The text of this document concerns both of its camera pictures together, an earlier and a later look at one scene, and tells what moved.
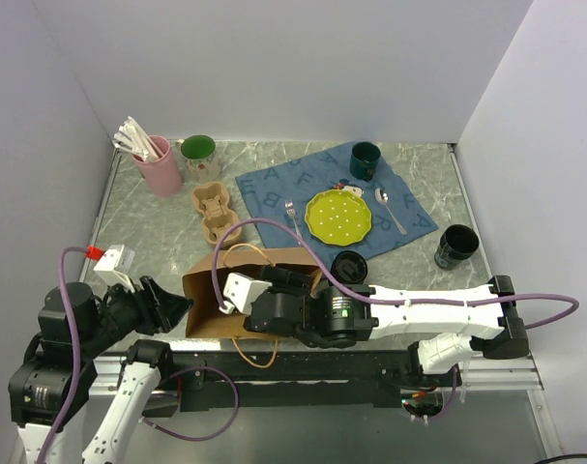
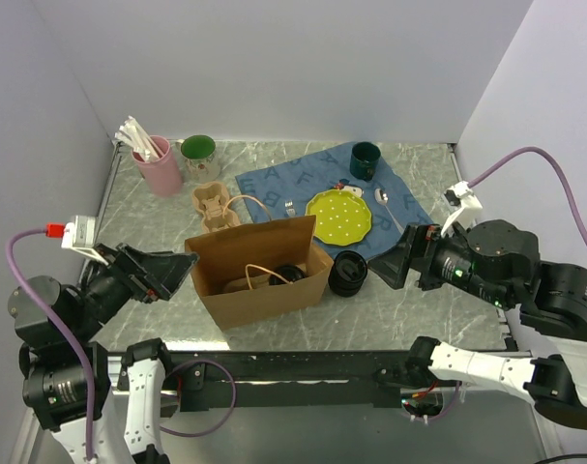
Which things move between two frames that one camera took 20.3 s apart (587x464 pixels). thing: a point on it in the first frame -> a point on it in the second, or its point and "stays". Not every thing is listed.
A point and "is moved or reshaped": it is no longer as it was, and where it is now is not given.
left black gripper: [152, 317] -> [162, 270]
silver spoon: [382, 197] stays
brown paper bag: [203, 318] is moved or reshaped
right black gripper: [295, 281] -> [423, 240]
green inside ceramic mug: [197, 152] stays
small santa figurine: [343, 185] stays
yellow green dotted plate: [337, 217] stays
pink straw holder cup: [161, 176] stays
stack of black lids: [349, 268] stays
